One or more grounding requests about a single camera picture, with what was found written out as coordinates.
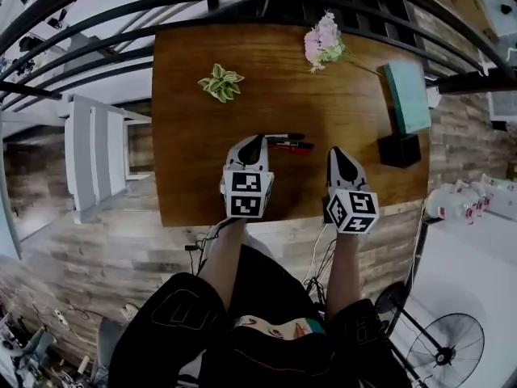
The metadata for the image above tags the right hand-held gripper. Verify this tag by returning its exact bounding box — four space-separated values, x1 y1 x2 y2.
322 146 380 234

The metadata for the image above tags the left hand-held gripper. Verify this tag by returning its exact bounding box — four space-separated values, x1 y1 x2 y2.
220 134 276 221

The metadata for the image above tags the black pen white label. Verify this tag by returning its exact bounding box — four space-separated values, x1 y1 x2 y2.
263 132 307 142

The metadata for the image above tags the black square pen holder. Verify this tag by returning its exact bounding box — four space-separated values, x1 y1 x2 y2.
376 133 422 169

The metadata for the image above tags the person's right forearm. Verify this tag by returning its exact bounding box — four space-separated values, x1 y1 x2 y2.
325 230 363 321

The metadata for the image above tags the person's left forearm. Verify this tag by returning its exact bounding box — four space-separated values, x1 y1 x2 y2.
196 217 250 313

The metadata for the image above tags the small green potted plant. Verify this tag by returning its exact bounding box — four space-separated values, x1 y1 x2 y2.
196 62 246 104

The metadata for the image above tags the teal book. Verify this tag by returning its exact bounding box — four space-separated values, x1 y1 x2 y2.
382 61 432 135

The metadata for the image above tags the pink artificial flower bouquet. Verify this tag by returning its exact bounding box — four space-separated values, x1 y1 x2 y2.
303 9 383 77

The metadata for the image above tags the white slatted chair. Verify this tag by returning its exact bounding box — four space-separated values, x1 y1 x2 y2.
58 92 153 225

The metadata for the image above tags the person's black printed shirt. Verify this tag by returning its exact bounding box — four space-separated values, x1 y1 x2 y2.
107 243 413 388

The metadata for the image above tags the brown cardboard box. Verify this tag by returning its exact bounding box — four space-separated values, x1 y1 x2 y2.
438 0 500 42

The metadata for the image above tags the white display panel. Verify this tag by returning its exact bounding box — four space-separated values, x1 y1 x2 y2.
468 0 517 38

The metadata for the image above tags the pale blue desk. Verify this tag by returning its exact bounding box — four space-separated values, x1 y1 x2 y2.
0 109 23 263

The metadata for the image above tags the black pedestal fan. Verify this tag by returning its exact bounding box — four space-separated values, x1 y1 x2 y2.
373 280 485 388

